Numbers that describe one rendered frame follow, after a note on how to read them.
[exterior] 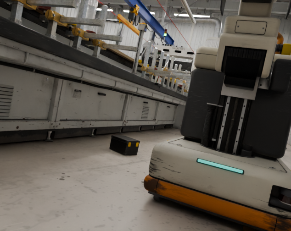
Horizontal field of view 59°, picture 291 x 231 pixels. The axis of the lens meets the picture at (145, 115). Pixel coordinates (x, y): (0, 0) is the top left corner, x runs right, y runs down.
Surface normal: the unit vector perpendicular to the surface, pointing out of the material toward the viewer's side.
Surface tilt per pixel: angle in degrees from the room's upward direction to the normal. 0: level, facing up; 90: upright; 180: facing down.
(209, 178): 90
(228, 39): 98
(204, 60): 90
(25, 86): 90
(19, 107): 90
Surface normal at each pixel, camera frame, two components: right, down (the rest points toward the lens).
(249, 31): -0.39, 0.12
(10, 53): 0.92, 0.20
